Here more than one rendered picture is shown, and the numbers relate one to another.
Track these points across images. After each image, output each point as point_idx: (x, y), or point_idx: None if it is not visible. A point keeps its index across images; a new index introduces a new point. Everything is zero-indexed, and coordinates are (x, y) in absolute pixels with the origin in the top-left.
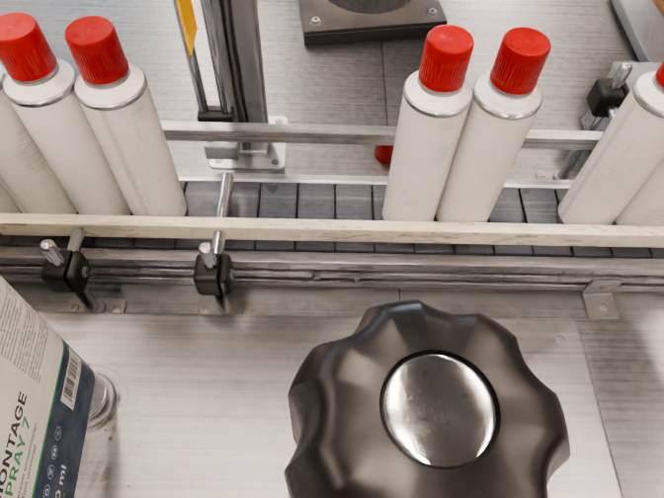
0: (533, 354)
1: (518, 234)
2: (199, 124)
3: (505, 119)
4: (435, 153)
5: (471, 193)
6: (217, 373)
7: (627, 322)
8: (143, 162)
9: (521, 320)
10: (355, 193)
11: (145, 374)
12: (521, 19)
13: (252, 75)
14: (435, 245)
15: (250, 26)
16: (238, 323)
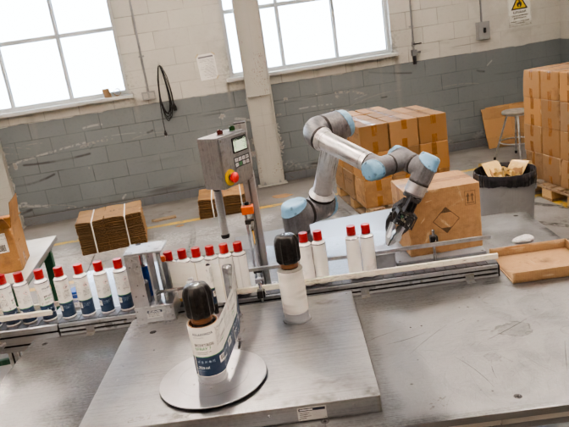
0: (339, 296)
1: (334, 276)
2: (254, 267)
3: (317, 245)
4: (306, 257)
5: (319, 267)
6: (264, 308)
7: (372, 297)
8: (244, 270)
9: (337, 292)
10: None
11: (247, 311)
12: None
13: (266, 261)
14: (317, 286)
15: (264, 247)
16: (267, 302)
